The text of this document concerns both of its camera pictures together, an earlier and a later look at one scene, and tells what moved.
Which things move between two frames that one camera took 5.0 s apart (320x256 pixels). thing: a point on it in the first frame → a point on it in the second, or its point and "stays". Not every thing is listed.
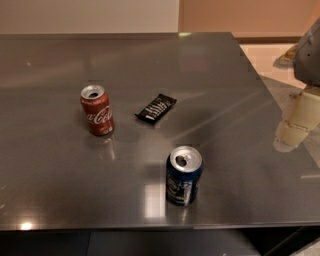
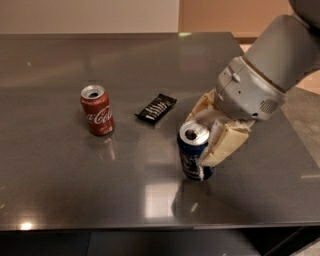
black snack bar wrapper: [154, 110] stays
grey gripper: [309, 61] → [248, 90]
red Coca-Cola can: [98, 111] stays
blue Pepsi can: [183, 174] → [193, 139]
